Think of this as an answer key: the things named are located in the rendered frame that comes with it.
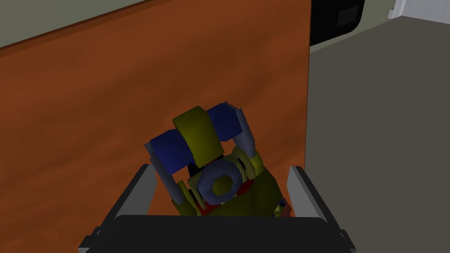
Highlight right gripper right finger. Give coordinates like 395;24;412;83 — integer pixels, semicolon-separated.
286;166;329;224

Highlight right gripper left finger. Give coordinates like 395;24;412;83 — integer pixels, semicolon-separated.
113;163;158;220

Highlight yellow and blue toy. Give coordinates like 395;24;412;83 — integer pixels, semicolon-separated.
144;101;292;217

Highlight brown wooden table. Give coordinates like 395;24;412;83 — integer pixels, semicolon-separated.
0;0;312;253

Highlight black appliance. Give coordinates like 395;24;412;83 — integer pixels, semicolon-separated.
309;0;366;47

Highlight white furniture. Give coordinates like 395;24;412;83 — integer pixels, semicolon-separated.
388;0;450;25

